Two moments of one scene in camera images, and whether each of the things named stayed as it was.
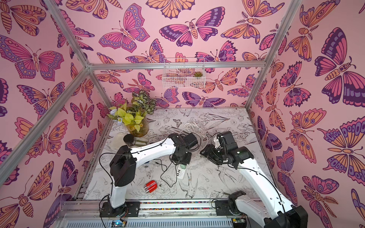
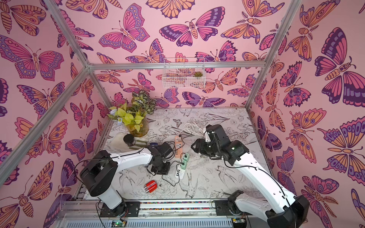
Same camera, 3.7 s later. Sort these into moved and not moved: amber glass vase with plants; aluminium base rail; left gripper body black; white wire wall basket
Moved: left gripper body black
Not moved: amber glass vase with plants; white wire wall basket; aluminium base rail
